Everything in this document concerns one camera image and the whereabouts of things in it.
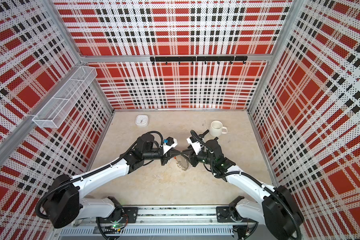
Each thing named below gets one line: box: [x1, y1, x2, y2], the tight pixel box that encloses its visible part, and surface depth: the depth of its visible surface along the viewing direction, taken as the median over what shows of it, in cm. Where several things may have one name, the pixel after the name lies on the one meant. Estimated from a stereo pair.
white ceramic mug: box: [209, 120, 228, 137], surface depth 104 cm
